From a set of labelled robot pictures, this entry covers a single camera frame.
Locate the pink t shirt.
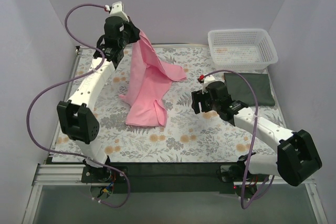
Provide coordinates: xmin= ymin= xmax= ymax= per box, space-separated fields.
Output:
xmin=120 ymin=31 xmax=186 ymax=127

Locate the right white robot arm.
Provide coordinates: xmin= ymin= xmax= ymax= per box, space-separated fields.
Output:
xmin=192 ymin=80 xmax=322 ymax=186

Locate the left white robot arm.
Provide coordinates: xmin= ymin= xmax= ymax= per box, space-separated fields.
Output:
xmin=57 ymin=16 xmax=140 ymax=182

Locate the folded dark green t shirt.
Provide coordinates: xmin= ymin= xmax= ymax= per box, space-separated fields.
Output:
xmin=224 ymin=73 xmax=275 ymax=106

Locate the floral patterned table mat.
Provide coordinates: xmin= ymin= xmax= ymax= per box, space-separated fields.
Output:
xmin=51 ymin=45 xmax=291 ymax=164

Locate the white plastic basket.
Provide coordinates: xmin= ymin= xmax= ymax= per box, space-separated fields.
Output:
xmin=208 ymin=28 xmax=278 ymax=71

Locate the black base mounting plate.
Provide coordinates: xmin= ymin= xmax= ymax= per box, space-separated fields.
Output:
xmin=81 ymin=162 xmax=245 ymax=194

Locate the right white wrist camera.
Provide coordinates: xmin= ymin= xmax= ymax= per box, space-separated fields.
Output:
xmin=202 ymin=75 xmax=218 ymax=90

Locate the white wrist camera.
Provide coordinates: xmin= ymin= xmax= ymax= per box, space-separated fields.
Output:
xmin=202 ymin=75 xmax=218 ymax=90
xmin=109 ymin=1 xmax=129 ymax=22

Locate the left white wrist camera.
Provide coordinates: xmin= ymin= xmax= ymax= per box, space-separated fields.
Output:
xmin=109 ymin=1 xmax=129 ymax=22

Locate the aluminium table frame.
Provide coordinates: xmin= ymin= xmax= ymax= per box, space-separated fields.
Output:
xmin=22 ymin=45 xmax=329 ymax=224

